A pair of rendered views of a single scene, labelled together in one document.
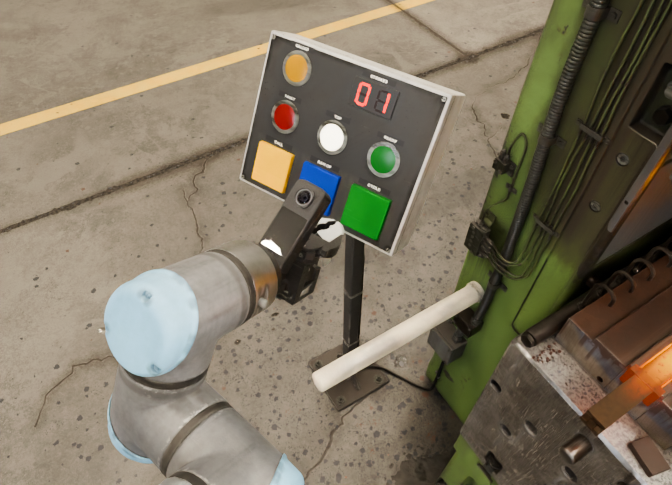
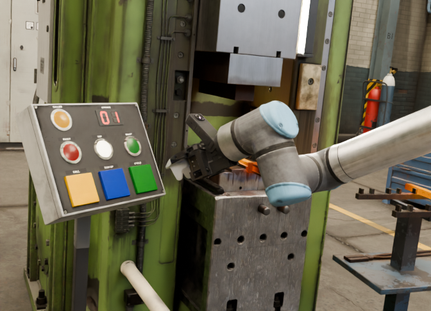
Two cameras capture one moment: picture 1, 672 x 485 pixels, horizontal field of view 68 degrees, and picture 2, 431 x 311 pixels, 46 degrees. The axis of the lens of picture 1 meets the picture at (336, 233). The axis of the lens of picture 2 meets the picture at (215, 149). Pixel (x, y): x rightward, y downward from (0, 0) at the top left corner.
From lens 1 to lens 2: 133 cm
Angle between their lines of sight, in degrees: 80
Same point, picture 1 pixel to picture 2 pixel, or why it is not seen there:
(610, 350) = (238, 168)
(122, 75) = not seen: outside the picture
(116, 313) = (279, 115)
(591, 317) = not seen: hidden behind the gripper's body
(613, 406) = not seen: hidden behind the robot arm
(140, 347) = (290, 120)
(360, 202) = (139, 174)
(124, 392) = (294, 156)
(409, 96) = (123, 109)
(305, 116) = (82, 145)
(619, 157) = (174, 115)
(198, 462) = (321, 153)
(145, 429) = (306, 164)
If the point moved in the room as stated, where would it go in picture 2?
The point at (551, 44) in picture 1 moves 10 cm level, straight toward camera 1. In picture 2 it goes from (127, 83) to (152, 86)
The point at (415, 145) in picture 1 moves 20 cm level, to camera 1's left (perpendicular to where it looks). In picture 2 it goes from (139, 131) to (120, 142)
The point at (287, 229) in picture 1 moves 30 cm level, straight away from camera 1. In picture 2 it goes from (210, 129) to (83, 119)
